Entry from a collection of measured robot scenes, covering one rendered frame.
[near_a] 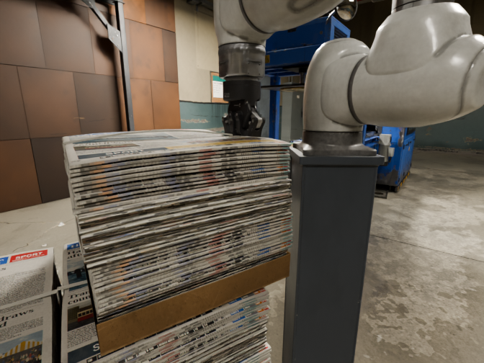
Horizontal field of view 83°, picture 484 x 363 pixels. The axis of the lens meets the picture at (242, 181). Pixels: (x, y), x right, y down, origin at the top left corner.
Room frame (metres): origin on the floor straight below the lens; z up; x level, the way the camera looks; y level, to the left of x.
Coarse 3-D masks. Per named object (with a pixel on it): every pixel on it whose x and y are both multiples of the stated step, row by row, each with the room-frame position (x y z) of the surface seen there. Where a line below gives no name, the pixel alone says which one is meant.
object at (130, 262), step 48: (96, 144) 0.39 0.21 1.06; (144, 144) 0.38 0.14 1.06; (192, 144) 0.36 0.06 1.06; (240, 144) 0.36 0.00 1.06; (288, 144) 0.41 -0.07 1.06; (96, 192) 0.27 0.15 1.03; (144, 192) 0.29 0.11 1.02; (192, 192) 0.32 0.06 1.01; (240, 192) 0.35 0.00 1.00; (288, 192) 0.40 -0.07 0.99; (96, 240) 0.26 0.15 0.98; (144, 240) 0.28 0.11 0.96; (192, 240) 0.31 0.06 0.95; (240, 240) 0.35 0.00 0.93; (288, 240) 0.40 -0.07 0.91; (96, 288) 0.25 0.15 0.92; (144, 288) 0.28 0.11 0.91; (192, 288) 0.32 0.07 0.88
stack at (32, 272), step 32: (0, 256) 0.48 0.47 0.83; (32, 256) 0.49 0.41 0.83; (64, 256) 0.49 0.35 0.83; (0, 288) 0.39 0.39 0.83; (32, 288) 0.39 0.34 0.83; (64, 288) 0.38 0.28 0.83; (0, 320) 0.32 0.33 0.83; (32, 320) 0.32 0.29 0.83; (64, 320) 0.32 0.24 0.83; (192, 320) 0.32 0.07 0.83; (224, 320) 0.34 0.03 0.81; (256, 320) 0.37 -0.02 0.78; (0, 352) 0.27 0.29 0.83; (32, 352) 0.27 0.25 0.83; (64, 352) 0.26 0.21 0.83; (96, 352) 0.26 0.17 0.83; (128, 352) 0.27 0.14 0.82; (160, 352) 0.29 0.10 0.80; (192, 352) 0.31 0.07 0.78; (224, 352) 0.34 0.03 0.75; (256, 352) 0.37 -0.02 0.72
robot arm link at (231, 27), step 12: (216, 0) 0.54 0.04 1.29; (228, 0) 0.50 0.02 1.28; (240, 0) 0.48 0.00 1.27; (216, 12) 0.54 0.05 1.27; (228, 12) 0.51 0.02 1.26; (240, 12) 0.49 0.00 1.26; (216, 24) 0.55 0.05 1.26; (228, 24) 0.52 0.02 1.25; (240, 24) 0.50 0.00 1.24; (252, 24) 0.49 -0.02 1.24; (228, 36) 0.53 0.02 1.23; (240, 36) 0.52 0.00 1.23; (252, 36) 0.52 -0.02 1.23; (264, 36) 0.52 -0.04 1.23
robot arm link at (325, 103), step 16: (320, 48) 0.73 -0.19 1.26; (336, 48) 0.69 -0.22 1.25; (352, 48) 0.68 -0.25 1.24; (368, 48) 0.70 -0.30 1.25; (320, 64) 0.70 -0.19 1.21; (336, 64) 0.67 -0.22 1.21; (352, 64) 0.65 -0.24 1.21; (320, 80) 0.70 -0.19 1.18; (336, 80) 0.66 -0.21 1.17; (304, 96) 0.76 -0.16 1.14; (320, 96) 0.70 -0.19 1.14; (336, 96) 0.65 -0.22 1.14; (304, 112) 0.75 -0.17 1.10; (320, 112) 0.70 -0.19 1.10; (336, 112) 0.66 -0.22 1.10; (304, 128) 0.75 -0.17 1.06; (320, 128) 0.70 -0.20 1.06; (336, 128) 0.68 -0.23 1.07; (352, 128) 0.69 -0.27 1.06
